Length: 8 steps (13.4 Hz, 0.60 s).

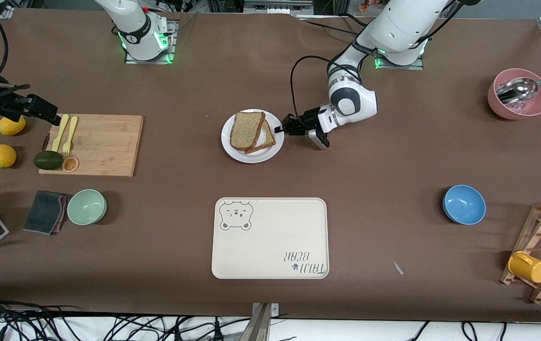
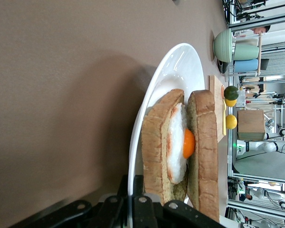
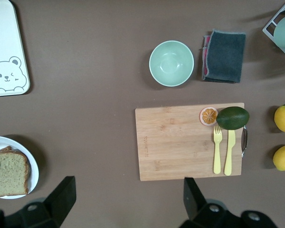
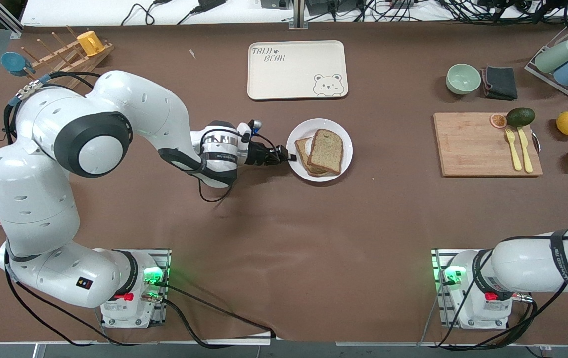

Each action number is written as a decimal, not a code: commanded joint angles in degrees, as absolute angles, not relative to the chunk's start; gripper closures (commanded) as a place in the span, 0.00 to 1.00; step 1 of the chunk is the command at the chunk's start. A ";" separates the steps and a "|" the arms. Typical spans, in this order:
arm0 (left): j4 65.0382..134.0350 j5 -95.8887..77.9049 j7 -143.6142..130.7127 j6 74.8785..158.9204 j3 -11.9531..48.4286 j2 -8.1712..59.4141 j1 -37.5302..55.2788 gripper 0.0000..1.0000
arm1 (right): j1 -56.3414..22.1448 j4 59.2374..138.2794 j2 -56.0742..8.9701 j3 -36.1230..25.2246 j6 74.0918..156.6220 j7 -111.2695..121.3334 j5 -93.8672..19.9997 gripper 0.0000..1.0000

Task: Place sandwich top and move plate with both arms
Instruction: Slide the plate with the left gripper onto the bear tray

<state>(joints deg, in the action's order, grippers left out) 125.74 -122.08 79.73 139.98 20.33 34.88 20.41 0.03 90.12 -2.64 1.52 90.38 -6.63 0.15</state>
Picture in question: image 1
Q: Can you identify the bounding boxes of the round white plate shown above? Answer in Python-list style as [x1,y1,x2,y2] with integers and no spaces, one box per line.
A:
[221,109,284,164]

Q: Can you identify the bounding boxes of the pink bowl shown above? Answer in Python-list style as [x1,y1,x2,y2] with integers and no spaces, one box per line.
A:
[487,68,541,120]

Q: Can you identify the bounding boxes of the folded grey cloth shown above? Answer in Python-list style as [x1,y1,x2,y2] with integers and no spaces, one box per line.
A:
[23,190,70,235]

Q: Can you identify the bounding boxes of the mint green bowl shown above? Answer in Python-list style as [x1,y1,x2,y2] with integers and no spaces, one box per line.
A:
[66,189,108,226]

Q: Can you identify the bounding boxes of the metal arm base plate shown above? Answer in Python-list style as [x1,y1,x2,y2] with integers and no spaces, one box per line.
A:
[374,47,425,71]
[124,19,176,64]

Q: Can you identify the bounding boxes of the dark green avocado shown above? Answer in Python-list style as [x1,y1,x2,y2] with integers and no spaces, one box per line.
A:
[33,150,64,171]

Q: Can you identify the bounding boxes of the cream bear print tray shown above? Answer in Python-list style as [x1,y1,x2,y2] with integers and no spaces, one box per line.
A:
[211,197,330,280]

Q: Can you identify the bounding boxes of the yellow plastic cup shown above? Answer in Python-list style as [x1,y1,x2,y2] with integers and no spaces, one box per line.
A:
[508,251,541,284]

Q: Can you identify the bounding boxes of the yellow plastic knife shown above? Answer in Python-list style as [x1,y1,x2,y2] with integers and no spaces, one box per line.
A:
[52,114,70,153]

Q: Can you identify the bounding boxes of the grey metal box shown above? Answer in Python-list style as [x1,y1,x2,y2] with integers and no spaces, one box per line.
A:
[243,0,315,15]

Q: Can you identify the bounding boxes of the yellow lemon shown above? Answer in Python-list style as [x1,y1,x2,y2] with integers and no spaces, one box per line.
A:
[0,116,27,136]
[0,144,17,169]

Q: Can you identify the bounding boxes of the blue bowl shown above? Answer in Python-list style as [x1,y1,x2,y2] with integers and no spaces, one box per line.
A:
[442,184,487,225]

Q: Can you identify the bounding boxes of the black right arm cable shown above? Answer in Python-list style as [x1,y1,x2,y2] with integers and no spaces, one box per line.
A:
[0,19,9,74]

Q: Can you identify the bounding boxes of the black table cable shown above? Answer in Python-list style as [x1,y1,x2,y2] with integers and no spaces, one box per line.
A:
[298,18,361,36]

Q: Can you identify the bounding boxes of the silver metal scoop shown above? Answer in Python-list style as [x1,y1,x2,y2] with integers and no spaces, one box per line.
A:
[495,72,541,105]

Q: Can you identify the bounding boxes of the yellow plastic fork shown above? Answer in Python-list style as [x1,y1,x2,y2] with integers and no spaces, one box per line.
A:
[63,116,79,157]

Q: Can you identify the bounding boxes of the black floor cables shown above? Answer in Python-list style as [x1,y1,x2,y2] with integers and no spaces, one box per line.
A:
[406,321,508,341]

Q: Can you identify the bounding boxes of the toasted bread slice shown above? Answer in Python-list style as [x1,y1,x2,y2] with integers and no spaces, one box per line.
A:
[244,119,277,154]

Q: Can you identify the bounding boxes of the wholegrain bread slice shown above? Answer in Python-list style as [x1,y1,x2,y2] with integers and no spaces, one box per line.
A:
[230,111,266,151]

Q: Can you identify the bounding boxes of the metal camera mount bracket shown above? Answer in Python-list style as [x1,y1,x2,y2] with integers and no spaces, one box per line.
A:
[250,302,280,341]

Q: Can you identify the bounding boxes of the bamboo cutting board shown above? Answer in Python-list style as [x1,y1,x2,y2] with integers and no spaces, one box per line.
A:
[38,114,144,178]

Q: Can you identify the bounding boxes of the black floor cable bundle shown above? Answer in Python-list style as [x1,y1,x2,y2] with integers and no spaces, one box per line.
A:
[0,291,252,341]

